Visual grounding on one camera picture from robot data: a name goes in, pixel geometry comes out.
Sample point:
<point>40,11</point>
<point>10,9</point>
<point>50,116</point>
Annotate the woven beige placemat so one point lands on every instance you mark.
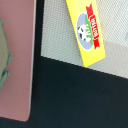
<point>59,41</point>

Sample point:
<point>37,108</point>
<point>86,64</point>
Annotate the pink brown mat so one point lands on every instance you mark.
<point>19,24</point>

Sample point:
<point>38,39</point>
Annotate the yellow butter box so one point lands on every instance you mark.
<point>86,24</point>

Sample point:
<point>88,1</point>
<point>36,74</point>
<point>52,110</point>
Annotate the grey teal gripper finger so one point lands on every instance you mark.
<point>5,55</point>

